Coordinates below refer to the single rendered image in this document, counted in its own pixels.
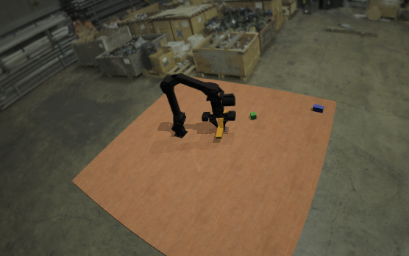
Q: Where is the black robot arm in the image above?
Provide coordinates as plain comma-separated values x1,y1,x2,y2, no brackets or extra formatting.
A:
160,73,235,138

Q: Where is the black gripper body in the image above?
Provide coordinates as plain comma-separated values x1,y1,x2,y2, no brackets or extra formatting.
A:
202,106,236,121

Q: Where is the small blue block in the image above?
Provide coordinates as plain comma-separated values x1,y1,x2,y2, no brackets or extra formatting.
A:
313,104,324,113

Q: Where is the yellow bar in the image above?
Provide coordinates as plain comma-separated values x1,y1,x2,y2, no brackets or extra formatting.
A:
216,110,227,139

